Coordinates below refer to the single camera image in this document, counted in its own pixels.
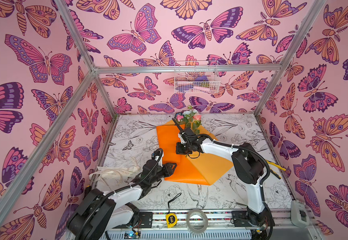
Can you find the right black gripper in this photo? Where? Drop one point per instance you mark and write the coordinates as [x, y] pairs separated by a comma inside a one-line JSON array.
[[186, 135]]

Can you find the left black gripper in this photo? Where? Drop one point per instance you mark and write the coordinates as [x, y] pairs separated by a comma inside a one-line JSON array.
[[166, 169]]

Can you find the small pink fake rose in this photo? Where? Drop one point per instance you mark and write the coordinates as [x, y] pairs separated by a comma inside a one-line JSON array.
[[182, 122]]

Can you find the white fake rose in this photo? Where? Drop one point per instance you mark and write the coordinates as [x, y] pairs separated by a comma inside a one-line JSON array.
[[188, 115]]

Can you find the orange wrapping paper sheet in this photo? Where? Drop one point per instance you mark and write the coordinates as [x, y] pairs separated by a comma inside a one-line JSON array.
[[200, 169]]

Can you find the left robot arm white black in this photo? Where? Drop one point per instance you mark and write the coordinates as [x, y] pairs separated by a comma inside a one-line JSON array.
[[99, 210]]

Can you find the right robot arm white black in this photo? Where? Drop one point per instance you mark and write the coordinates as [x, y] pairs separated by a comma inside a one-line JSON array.
[[250, 168]]

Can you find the yellow tape measure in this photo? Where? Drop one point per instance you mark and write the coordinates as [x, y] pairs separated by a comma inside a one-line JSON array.
[[171, 218]]

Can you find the clear tape roll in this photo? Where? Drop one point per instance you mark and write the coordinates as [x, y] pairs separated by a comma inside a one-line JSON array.
[[197, 221]]

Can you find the green circuit board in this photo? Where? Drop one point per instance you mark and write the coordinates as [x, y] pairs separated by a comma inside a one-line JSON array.
[[131, 235]]

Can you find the grey plastic clamp device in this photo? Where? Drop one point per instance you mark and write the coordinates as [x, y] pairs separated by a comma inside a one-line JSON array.
[[299, 216]]

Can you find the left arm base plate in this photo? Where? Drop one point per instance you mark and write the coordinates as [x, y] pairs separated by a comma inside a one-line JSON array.
[[142, 220]]

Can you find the white wire basket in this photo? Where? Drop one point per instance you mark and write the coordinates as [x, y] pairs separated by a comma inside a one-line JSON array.
[[197, 78]]

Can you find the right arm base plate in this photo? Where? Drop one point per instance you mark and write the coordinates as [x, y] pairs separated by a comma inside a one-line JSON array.
[[243, 218]]

